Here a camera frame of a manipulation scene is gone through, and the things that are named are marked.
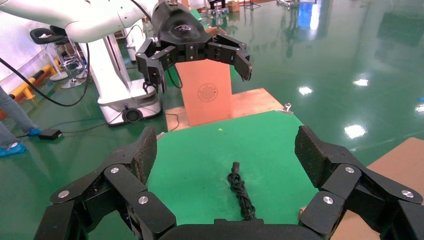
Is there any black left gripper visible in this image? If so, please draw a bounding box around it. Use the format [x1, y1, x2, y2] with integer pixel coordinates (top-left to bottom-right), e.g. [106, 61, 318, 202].
[135, 2, 253, 94]

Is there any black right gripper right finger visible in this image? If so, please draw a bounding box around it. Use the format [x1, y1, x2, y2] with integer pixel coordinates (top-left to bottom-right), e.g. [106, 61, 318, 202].
[294, 125, 424, 240]

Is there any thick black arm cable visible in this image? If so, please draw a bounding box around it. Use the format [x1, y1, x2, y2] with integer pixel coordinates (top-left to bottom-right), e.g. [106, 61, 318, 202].
[0, 43, 91, 108]

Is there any leg in grey trousers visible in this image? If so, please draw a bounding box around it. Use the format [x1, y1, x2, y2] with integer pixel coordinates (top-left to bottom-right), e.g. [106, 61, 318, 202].
[0, 120, 18, 147]
[0, 86, 38, 133]

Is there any yellow and black floor barrier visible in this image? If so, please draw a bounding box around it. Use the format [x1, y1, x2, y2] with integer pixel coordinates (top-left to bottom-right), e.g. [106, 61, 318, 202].
[0, 64, 59, 122]

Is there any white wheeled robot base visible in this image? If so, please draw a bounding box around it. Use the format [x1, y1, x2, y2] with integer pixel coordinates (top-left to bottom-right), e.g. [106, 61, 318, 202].
[79, 33, 164, 128]

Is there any black data cable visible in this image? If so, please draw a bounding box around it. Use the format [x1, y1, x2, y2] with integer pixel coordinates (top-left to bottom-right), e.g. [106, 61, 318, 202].
[226, 161, 258, 222]

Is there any black stool with chrome base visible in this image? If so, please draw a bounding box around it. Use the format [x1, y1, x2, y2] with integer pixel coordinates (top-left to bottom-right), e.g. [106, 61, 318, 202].
[29, 25, 88, 90]

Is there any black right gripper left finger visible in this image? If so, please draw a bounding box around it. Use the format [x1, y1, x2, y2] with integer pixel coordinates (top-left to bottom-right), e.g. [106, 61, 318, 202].
[33, 125, 177, 240]

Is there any black power adapter brick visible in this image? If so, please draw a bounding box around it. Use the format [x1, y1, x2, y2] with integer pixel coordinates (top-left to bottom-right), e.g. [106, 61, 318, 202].
[38, 128, 64, 141]

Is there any green table cloth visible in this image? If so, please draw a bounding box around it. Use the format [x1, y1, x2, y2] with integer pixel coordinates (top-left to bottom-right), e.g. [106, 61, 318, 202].
[87, 110, 321, 240]

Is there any cardboard panel with round logo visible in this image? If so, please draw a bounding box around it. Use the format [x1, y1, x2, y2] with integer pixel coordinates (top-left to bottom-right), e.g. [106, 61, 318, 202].
[174, 26, 235, 128]

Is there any wooden board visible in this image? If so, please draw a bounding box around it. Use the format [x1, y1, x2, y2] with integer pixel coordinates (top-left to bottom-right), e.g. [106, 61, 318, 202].
[164, 87, 284, 133]

